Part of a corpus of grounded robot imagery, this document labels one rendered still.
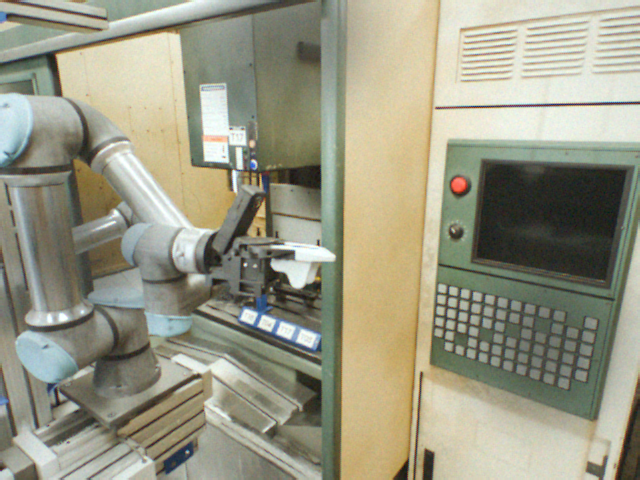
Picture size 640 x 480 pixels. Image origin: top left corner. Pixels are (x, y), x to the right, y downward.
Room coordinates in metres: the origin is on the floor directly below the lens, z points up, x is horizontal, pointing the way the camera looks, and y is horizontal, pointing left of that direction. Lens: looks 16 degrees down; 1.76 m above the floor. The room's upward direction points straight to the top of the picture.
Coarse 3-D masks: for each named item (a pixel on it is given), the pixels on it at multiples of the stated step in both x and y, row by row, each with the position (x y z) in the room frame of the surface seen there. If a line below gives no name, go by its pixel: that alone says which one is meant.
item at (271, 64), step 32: (320, 0) 2.04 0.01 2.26; (192, 32) 1.94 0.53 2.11; (224, 32) 1.82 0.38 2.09; (256, 32) 1.74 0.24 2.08; (288, 32) 1.88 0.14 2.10; (320, 32) 2.04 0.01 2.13; (192, 64) 1.95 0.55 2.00; (224, 64) 1.83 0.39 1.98; (256, 64) 1.74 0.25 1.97; (288, 64) 1.87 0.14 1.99; (320, 64) 2.04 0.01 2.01; (192, 96) 1.96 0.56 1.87; (256, 96) 1.73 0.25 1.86; (288, 96) 1.87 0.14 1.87; (320, 96) 2.04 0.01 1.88; (192, 128) 1.97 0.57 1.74; (256, 128) 1.73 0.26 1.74; (288, 128) 1.87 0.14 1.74; (320, 128) 2.04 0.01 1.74; (192, 160) 1.98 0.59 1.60; (288, 160) 1.86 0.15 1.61; (320, 160) 2.04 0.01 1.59
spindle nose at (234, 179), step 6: (228, 174) 2.03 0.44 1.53; (234, 174) 2.01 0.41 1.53; (240, 174) 2.01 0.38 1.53; (246, 174) 2.01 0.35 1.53; (252, 174) 2.03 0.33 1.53; (258, 174) 2.07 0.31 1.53; (228, 180) 2.03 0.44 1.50; (234, 180) 2.01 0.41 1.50; (240, 180) 2.01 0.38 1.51; (246, 180) 2.01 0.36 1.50; (252, 180) 2.03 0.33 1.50; (258, 180) 2.07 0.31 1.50; (228, 186) 2.04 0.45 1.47; (234, 186) 2.01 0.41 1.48; (240, 186) 2.01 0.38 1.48; (258, 186) 2.06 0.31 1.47
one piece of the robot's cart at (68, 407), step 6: (90, 366) 1.12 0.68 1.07; (78, 372) 1.09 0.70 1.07; (84, 372) 1.09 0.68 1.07; (66, 402) 0.96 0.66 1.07; (72, 402) 0.96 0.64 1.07; (60, 408) 0.93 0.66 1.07; (66, 408) 0.93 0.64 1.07; (72, 408) 0.93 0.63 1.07; (78, 408) 0.93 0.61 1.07; (54, 414) 0.91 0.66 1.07; (60, 414) 0.91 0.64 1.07; (66, 414) 0.91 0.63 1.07
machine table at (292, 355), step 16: (208, 304) 1.97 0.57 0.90; (224, 304) 1.96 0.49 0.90; (272, 304) 1.96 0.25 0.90; (288, 304) 1.96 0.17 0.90; (320, 304) 1.96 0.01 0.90; (192, 320) 1.91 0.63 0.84; (208, 320) 1.85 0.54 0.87; (224, 320) 1.79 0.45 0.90; (288, 320) 1.78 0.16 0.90; (304, 320) 1.78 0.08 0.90; (320, 320) 1.78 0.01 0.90; (224, 336) 1.77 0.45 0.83; (240, 336) 1.70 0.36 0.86; (256, 336) 1.67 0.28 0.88; (272, 336) 1.63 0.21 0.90; (272, 352) 1.58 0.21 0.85; (288, 352) 1.55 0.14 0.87; (304, 352) 1.50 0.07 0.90; (320, 352) 1.50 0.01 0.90; (304, 368) 1.48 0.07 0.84; (320, 368) 1.43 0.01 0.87
